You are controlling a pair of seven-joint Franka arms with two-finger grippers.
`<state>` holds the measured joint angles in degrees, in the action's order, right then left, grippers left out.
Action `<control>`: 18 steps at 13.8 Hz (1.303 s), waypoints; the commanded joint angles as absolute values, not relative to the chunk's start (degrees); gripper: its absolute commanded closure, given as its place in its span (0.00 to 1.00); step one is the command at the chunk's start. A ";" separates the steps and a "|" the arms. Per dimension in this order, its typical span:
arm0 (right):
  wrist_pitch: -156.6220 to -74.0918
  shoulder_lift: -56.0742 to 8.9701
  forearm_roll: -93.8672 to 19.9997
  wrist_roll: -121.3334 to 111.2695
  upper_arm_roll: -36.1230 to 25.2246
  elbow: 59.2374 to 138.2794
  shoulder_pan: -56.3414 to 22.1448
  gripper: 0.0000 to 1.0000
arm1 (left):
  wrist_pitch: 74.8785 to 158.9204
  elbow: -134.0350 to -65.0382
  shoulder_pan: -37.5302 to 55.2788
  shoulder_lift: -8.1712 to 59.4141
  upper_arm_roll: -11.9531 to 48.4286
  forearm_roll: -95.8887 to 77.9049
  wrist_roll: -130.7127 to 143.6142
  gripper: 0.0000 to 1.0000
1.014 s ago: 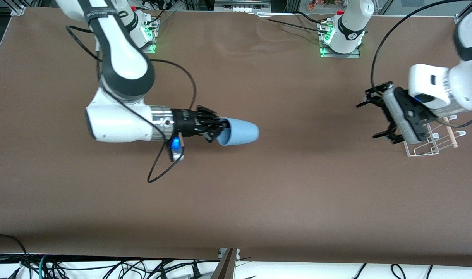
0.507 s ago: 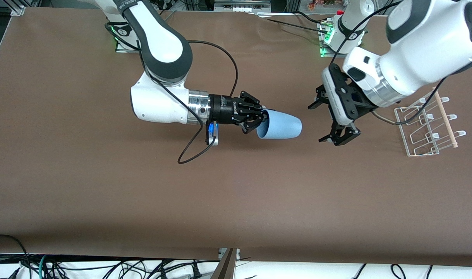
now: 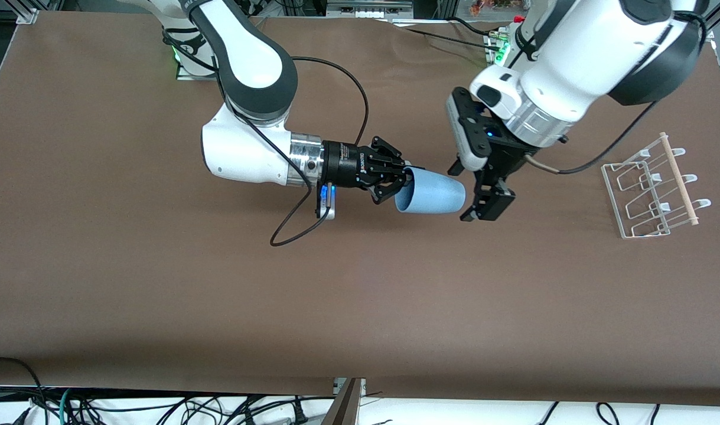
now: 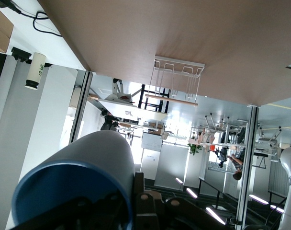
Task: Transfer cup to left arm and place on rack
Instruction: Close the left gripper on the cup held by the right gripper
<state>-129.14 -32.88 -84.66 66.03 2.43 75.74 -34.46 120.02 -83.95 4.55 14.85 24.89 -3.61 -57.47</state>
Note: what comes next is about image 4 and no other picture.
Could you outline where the white cup with green print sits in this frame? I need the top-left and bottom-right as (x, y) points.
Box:
(24, 52), (47, 91)

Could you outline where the aluminium frame post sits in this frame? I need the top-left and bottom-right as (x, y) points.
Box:
(234, 104), (260, 230)
(70, 70), (94, 145)

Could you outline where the blue cup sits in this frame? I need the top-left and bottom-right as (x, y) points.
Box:
(11, 130), (136, 230)

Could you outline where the black cable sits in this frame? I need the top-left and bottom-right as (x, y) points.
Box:
(10, 1), (63, 37)

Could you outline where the brown table cover mat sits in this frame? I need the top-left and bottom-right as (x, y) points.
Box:
(37, 0), (291, 106)

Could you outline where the white board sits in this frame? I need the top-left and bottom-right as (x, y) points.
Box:
(140, 131), (163, 152)

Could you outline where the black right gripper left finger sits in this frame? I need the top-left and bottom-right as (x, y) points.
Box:
(6, 193), (131, 230)

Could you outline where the black bracket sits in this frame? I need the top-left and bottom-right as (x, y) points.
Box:
(11, 46), (32, 63)

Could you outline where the white desk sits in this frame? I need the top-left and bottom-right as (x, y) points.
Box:
(97, 97), (169, 122)

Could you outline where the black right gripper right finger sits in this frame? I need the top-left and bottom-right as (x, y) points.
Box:
(132, 172), (233, 230)

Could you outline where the person in striped shirt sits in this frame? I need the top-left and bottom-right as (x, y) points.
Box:
(227, 153), (245, 181)

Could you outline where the green potted plant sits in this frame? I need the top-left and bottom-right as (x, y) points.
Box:
(187, 143), (202, 156)

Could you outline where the white wire dish rack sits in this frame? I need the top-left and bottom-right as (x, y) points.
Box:
(145, 56), (205, 106)

